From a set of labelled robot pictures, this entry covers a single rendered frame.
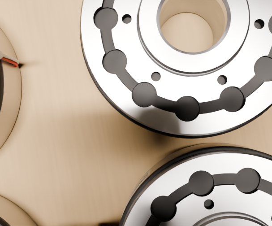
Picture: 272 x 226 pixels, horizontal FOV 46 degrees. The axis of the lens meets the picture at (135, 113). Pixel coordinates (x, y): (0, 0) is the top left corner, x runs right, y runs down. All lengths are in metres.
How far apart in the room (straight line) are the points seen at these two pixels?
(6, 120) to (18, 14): 0.06
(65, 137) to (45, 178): 0.03
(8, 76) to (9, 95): 0.01
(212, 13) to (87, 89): 0.08
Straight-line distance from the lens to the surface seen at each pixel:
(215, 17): 0.17
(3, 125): 0.18
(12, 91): 0.18
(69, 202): 0.19
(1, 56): 0.16
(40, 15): 0.20
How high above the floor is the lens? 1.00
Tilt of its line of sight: 86 degrees down
